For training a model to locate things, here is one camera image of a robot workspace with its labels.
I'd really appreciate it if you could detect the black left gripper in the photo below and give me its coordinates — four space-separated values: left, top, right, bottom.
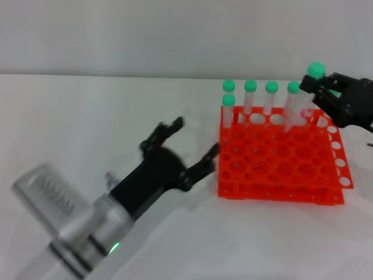
109 116 221 221

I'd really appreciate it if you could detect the orange test tube rack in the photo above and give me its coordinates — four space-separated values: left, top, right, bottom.
217 104 355 206

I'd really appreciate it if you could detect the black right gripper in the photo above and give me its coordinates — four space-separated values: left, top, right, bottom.
300 72 373 129

